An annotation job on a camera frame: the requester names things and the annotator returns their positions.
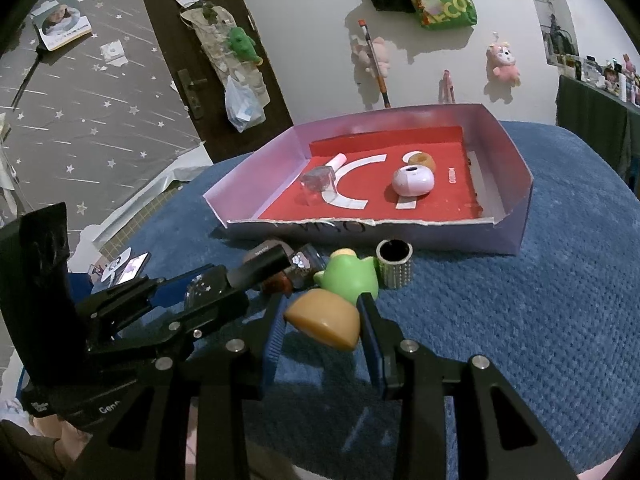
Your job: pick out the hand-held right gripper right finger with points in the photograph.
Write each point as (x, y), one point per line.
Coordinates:
(374, 355)

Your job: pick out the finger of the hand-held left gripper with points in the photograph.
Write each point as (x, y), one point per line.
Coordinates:
(170, 290)
(210, 315)

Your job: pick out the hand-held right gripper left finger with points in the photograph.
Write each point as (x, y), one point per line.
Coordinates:
(274, 350)

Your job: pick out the clear plastic cup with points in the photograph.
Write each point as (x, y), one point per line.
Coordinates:
(207, 285)

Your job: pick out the orange dome piece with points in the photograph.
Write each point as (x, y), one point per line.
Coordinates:
(325, 322)

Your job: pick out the black nail polish bottle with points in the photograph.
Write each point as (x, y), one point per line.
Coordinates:
(260, 267)

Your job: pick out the green squishy toy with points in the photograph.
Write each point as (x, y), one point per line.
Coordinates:
(350, 282)

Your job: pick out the studded metal cylinder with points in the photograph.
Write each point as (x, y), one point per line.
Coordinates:
(395, 272)

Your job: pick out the taupe eyeshadow compact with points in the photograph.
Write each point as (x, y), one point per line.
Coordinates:
(272, 247)

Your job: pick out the pink cardboard box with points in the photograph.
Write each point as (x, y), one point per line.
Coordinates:
(450, 240)

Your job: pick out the pink nail polish bottle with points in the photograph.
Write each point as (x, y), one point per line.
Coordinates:
(320, 180)

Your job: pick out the pink round case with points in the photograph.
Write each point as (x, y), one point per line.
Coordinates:
(412, 182)

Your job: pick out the grid cutting mat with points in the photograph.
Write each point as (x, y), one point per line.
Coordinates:
(125, 230)

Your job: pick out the white plastic sheet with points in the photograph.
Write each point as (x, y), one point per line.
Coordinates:
(170, 180)

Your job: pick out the red paper sheet white print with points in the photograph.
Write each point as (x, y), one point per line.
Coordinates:
(450, 195)

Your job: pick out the clear plastic bag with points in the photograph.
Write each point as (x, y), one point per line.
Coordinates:
(244, 107)

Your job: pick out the dark brown door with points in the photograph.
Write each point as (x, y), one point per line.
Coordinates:
(165, 50)

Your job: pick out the clear hanging organizer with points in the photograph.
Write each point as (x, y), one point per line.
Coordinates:
(215, 50)

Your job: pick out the green plush dinosaur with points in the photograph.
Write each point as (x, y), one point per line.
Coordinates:
(242, 45)

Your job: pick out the pink clip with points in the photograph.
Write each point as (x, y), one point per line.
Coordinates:
(446, 87)

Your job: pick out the photo booklet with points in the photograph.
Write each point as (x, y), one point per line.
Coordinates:
(60, 22)

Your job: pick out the pale pink plush toy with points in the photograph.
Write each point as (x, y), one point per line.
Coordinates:
(382, 55)

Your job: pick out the pink plush cow toy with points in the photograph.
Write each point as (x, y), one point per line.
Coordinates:
(504, 60)

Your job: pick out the dark green covered table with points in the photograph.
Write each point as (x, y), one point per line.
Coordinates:
(595, 120)

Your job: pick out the row of small figurines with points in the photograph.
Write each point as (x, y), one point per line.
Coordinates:
(615, 77)

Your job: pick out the wall mirror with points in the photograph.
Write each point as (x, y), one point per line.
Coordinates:
(552, 25)

